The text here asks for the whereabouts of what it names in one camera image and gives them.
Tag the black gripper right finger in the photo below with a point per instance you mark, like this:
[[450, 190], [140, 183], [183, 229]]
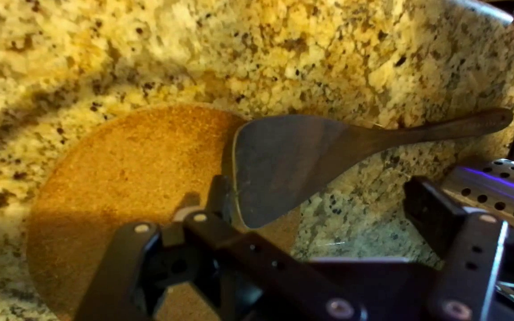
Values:
[[468, 261]]

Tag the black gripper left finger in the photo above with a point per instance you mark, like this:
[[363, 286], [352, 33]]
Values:
[[151, 269]]

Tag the round cork trivet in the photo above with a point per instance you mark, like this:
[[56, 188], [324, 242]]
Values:
[[133, 179]]

